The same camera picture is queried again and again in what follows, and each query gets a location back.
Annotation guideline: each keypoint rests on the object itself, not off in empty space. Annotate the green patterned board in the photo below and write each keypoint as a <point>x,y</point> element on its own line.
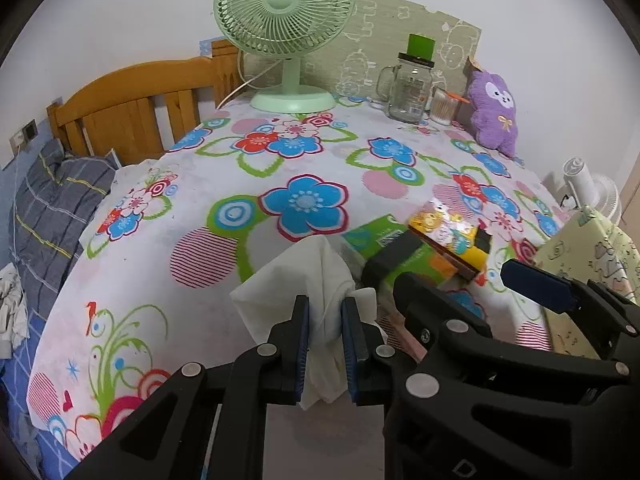
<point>377,32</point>

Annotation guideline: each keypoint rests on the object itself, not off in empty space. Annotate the wooden headboard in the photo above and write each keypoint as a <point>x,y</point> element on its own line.
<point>116,112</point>

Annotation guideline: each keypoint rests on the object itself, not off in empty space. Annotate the glass jar green lid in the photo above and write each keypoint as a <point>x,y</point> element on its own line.
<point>405,87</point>

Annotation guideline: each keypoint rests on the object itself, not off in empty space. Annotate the purple bunny plush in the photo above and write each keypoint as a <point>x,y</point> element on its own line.
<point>494,110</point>

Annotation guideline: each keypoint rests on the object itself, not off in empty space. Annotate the green desk fan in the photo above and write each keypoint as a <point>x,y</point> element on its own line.
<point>286,31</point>

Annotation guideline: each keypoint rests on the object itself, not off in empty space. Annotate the white standing fan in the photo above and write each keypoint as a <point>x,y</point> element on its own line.
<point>576,186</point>

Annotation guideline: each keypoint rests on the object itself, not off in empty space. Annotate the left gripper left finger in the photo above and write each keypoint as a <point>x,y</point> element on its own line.
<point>209,422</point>

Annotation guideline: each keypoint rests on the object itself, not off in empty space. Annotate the crumpled white cloth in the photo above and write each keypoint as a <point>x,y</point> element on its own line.
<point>13,312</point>

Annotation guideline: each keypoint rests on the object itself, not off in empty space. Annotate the toothpick jar orange lid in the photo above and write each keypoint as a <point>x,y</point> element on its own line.
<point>444,106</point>

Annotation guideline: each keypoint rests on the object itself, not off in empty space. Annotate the floral tablecloth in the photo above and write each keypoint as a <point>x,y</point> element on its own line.
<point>251,185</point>

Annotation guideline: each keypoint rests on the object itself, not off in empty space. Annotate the green orange tissue pack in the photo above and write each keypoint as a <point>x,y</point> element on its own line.
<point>378,251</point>

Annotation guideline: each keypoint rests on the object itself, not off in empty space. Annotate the white bed blanket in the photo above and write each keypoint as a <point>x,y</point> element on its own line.
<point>137,193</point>

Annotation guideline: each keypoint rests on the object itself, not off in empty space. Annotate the blue checked bedsheet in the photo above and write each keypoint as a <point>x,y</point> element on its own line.
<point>38,449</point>

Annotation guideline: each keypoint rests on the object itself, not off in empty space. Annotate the wall socket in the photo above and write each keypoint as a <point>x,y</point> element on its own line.
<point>23,136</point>

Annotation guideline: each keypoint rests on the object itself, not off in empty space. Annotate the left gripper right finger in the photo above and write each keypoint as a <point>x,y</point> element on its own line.
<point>377,374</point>

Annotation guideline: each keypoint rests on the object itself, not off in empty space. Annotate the yellow-green fabric storage box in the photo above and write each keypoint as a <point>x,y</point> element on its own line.
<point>586,247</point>

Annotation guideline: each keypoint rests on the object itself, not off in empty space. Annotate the colourful cartoon snack box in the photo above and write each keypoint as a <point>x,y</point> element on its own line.
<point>462,242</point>

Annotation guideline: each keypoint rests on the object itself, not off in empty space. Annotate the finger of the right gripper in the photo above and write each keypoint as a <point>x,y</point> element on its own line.
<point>594,308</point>
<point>426,309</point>

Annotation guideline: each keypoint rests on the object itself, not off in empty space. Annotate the grey plaid pillow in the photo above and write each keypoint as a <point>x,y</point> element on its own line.
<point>53,205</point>

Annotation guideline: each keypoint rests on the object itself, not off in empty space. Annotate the white towel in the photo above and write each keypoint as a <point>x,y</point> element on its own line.
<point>310,268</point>

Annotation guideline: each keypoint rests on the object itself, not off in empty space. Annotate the pink packet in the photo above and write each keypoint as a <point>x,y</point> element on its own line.
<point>397,336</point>

